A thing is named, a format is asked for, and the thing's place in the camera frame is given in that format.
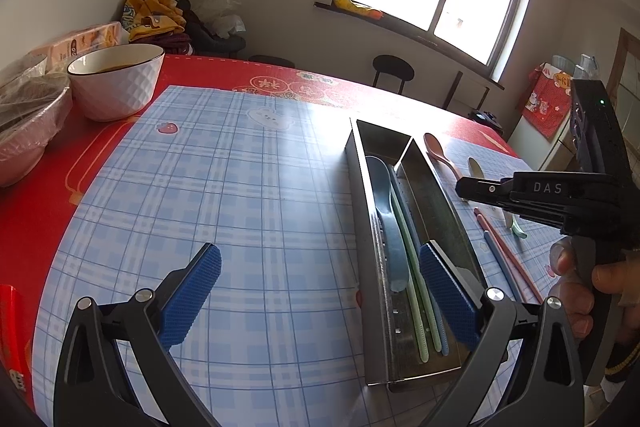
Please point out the red printed cloth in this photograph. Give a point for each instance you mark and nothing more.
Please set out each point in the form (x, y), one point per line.
(545, 107)

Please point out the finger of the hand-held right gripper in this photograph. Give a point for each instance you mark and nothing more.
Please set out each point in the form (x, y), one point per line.
(525, 194)

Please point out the clear plastic containers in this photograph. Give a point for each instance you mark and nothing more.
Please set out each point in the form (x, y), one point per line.
(582, 64)

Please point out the dark clothes pile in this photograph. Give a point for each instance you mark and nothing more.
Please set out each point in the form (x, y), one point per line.
(175, 42)

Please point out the dark folding frame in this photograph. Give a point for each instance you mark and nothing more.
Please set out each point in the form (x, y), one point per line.
(455, 89)

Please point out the beige spoon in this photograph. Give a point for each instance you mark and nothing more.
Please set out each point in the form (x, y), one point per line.
(476, 167)

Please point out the person's right hand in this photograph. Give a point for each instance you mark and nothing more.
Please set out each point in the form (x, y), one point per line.
(565, 287)

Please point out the black round bin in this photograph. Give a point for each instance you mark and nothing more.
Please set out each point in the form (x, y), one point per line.
(272, 61)

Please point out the white plastic bag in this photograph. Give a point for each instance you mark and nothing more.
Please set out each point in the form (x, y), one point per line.
(222, 14)

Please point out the yellow bag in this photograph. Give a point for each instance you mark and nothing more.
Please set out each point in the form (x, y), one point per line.
(152, 17)

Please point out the orange tissue packets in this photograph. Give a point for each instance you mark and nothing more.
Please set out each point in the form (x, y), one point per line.
(85, 42)

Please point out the yellow packet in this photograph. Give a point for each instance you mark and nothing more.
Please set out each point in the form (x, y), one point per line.
(357, 7)

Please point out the pink spoon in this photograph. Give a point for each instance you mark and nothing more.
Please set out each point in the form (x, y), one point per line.
(435, 144)

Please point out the green spoon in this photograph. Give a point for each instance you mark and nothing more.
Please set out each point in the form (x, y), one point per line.
(517, 229)

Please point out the black round stool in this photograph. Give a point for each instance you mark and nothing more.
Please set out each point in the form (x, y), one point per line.
(393, 67)

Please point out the plastic-covered bowl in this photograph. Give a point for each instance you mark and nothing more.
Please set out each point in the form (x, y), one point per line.
(30, 127)

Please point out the green chopstick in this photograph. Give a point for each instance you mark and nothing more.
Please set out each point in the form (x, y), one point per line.
(421, 347)
(432, 337)

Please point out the blue checked table mat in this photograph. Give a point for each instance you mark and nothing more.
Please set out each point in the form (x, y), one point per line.
(225, 187)

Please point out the blue spoon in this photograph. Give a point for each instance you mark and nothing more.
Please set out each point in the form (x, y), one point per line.
(382, 187)

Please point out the blue chopstick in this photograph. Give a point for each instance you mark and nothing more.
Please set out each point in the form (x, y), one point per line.
(500, 262)
(442, 342)

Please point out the red snack packet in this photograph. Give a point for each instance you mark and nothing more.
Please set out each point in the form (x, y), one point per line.
(9, 332)

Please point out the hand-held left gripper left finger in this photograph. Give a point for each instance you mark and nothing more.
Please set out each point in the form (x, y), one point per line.
(192, 292)

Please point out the white refrigerator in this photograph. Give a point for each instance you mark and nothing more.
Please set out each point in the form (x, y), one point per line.
(560, 152)

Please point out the black rice cooker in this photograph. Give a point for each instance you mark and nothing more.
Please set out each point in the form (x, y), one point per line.
(486, 119)

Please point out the white textured bowl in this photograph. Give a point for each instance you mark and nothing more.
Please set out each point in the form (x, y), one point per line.
(115, 92)

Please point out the steel utensil box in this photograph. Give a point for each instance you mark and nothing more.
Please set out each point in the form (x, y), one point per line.
(435, 207)

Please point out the wooden door frame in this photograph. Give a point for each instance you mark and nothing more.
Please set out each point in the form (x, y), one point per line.
(617, 57)

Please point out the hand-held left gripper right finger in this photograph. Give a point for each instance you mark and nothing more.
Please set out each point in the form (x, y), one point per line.
(447, 297)

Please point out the pink chopstick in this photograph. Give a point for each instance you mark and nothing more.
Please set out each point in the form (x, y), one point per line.
(520, 269)
(489, 234)

